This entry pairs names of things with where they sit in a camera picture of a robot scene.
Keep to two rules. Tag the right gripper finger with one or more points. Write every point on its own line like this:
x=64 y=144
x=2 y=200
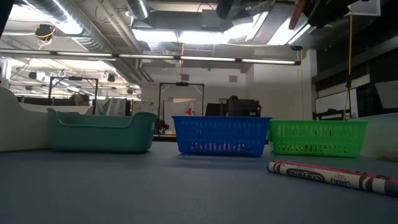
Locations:
x=326 y=15

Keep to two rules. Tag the orange crayon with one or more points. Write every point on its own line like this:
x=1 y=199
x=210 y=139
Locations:
x=297 y=15

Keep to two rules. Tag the pink crayon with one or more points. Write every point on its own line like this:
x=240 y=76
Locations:
x=342 y=171

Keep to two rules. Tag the grey crayon white wrapper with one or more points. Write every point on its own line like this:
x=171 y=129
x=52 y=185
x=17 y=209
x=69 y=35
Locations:
x=311 y=175

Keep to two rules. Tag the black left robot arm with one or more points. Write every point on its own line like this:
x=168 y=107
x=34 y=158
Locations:
x=4 y=12

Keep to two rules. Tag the whiteboard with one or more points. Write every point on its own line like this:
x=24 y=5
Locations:
x=335 y=101

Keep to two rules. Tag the green slotted plastic basket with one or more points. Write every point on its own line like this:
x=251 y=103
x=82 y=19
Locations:
x=317 y=123

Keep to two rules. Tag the black computer monitors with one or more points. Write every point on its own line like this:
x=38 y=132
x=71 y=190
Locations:
x=242 y=108

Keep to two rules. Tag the clear plastic bin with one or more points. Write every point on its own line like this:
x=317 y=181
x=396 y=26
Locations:
x=382 y=137

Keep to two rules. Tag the blue slotted plastic basket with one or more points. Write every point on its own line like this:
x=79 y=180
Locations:
x=217 y=119

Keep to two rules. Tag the small red object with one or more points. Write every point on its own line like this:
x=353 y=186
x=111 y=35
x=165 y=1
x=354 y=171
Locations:
x=189 y=111

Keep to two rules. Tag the grey cloth cover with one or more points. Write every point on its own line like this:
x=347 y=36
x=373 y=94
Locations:
x=112 y=107

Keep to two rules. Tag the teal plastic bin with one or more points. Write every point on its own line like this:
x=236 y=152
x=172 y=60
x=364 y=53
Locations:
x=99 y=140

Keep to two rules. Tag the white plastic bin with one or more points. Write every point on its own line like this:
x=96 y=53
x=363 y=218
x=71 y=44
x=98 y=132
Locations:
x=21 y=130

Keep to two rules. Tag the black metal frame stand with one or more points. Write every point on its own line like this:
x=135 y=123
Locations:
x=74 y=78
x=182 y=83

